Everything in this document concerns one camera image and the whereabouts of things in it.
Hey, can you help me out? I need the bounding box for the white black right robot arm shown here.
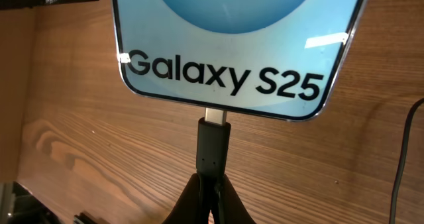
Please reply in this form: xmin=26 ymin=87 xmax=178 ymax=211
xmin=4 ymin=174 xmax=254 ymax=224

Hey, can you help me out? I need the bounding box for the blue screen Galaxy smartphone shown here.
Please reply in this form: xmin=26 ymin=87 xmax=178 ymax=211
xmin=112 ymin=0 xmax=368 ymax=121

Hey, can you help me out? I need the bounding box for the black USB charging cable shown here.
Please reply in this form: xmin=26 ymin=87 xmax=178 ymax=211
xmin=195 ymin=97 xmax=424 ymax=224

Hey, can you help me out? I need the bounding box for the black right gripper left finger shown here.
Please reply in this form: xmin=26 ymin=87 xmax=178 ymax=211
xmin=162 ymin=174 xmax=202 ymax=224

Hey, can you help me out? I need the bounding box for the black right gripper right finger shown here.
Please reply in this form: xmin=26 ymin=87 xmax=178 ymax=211
xmin=215 ymin=174 xmax=256 ymax=224

